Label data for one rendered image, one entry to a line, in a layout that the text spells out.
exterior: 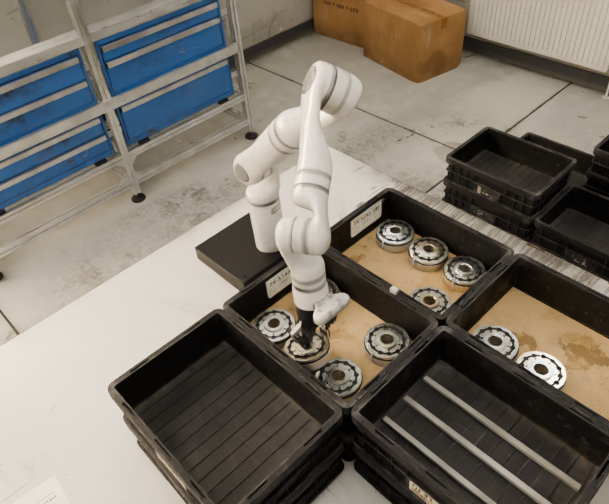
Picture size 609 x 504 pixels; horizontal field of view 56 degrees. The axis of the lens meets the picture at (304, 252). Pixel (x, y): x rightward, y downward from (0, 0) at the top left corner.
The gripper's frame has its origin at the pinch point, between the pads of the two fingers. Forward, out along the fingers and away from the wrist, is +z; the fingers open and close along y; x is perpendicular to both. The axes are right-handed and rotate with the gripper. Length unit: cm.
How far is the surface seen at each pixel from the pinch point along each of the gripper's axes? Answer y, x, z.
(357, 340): -8.7, 4.1, 4.5
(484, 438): -8.1, 38.9, 5.9
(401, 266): -34.4, -4.1, 4.4
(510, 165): -137, -31, 38
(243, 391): 18.8, -4.5, 4.1
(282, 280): -6.4, -18.7, -2.0
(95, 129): -35, -198, 32
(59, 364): 44, -55, 15
